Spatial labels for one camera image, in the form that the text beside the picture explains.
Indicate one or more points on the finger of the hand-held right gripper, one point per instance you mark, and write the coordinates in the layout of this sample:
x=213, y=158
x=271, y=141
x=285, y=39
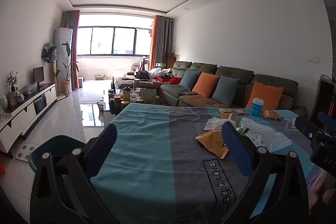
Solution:
x=326, y=119
x=304, y=125

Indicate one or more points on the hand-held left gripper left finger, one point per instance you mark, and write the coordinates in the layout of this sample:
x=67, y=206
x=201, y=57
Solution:
x=109, y=134

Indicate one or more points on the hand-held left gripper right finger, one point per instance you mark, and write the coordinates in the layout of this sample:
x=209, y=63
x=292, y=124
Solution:
x=235, y=145

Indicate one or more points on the clear wrapper with green edges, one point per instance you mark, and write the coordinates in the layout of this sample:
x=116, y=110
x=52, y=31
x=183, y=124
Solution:
x=242, y=130

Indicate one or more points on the blue plastic bin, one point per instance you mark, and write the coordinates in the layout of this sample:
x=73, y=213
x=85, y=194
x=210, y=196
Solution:
x=60, y=142

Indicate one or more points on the black upright object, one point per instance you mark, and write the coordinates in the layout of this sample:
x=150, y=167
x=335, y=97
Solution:
x=324, y=95

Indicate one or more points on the patterned white paper cup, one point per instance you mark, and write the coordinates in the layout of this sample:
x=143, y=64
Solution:
x=258, y=138

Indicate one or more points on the dark coffee table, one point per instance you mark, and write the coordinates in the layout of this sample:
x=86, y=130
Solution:
x=107, y=108

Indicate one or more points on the crumpled white tissue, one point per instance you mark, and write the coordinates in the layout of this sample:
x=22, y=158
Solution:
x=216, y=123

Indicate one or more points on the clear cookie packet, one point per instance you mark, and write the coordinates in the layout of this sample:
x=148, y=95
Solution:
x=229, y=116

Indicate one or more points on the crumpled gold foil packet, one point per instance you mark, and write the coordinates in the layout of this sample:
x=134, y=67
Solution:
x=271, y=115

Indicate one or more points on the red snack packet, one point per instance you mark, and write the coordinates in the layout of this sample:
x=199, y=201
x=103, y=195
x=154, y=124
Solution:
x=242, y=111

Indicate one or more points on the blue cup with white lid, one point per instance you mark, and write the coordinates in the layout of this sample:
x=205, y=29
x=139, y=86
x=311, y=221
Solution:
x=256, y=108

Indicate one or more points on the green box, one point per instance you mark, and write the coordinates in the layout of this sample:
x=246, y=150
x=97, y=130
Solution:
x=127, y=95

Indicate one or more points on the teal and grey printed blanket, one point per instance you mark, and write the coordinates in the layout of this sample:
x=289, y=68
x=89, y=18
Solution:
x=147, y=161

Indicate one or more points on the orange throw cushion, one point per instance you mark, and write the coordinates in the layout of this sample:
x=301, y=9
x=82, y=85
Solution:
x=206, y=85
x=265, y=96

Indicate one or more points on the blue throw cushion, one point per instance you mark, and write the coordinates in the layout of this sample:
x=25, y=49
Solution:
x=225, y=90
x=189, y=79

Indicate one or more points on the small wooden stool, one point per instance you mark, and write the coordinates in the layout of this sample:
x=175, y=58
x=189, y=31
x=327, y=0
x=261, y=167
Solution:
x=100, y=75

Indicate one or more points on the tall leafy potted plant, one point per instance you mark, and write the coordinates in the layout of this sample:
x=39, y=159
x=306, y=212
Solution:
x=65, y=85

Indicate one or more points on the black bag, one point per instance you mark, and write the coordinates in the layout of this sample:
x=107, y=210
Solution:
x=141, y=74

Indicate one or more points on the green sofa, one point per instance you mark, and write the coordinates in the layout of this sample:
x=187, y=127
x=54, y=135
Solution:
x=236, y=74

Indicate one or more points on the maroon hanging garment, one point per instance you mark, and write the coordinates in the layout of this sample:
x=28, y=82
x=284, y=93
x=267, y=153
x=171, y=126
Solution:
x=141, y=64

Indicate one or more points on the white clothes pile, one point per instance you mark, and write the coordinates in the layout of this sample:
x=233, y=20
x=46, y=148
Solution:
x=157, y=71

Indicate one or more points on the red clothing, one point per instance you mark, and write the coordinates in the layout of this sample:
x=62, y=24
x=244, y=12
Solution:
x=174, y=80

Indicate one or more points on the white bathroom scale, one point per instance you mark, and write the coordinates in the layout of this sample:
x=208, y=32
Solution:
x=25, y=151

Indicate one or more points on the white TV cabinet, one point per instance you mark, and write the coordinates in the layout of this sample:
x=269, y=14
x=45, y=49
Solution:
x=26, y=111

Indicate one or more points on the white standing air conditioner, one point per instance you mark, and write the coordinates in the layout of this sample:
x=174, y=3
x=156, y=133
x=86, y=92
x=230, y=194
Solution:
x=63, y=56

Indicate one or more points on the small black monitor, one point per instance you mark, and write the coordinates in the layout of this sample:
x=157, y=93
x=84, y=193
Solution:
x=38, y=74

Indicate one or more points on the plastic-wrapped bundle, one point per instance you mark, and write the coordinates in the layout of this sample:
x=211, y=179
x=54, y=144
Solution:
x=29, y=87

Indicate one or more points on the large window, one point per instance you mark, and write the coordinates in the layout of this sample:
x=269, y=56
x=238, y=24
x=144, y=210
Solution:
x=102, y=40

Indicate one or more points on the blue and white porcelain jar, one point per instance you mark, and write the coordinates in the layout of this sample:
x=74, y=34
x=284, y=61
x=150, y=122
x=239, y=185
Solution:
x=19, y=96

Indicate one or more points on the wooden cabinet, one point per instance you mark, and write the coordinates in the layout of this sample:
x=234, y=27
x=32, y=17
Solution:
x=172, y=60

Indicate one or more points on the cloth-covered standing fan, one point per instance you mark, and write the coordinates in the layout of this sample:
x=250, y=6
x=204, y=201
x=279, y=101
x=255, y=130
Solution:
x=49, y=52

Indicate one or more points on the small framed picture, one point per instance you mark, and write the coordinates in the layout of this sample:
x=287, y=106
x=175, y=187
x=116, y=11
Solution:
x=11, y=99

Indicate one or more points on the flower plant in vase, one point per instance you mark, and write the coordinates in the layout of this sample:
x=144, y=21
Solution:
x=12, y=79

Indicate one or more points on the white ceramic jar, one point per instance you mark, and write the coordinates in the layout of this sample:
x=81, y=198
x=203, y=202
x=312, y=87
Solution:
x=2, y=100

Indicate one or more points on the small potted plant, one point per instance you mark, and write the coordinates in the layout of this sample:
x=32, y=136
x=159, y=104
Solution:
x=67, y=24

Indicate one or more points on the white wall switch plate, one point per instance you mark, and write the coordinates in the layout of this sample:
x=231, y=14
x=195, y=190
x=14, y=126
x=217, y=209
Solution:
x=313, y=59

